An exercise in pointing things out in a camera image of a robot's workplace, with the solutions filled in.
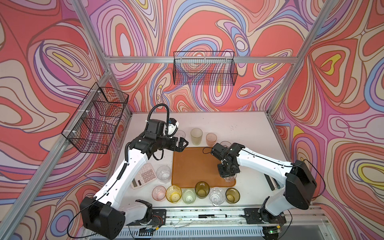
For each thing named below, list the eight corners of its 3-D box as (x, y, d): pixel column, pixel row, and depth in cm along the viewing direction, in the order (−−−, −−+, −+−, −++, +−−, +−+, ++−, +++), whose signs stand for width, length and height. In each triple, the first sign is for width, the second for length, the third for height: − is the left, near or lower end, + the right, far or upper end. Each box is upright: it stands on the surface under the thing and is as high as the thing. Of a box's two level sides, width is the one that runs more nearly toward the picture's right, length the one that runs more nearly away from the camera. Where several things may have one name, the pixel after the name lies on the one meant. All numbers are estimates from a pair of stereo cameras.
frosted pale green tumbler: (190, 145, 102) (190, 136, 94) (190, 136, 106) (190, 128, 99) (202, 145, 102) (202, 136, 94) (201, 136, 106) (202, 128, 99)
